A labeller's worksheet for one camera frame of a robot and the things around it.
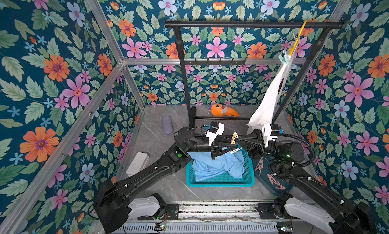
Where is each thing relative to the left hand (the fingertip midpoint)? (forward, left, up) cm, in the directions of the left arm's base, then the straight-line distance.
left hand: (235, 145), depth 56 cm
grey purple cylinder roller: (+40, +36, -36) cm, 65 cm away
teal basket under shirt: (-3, -11, -33) cm, 35 cm away
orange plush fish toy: (+46, -2, -30) cm, 55 cm away
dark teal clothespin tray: (-7, -27, -37) cm, 46 cm away
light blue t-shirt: (+5, +11, -32) cm, 34 cm away
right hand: (+1, -1, +4) cm, 5 cm away
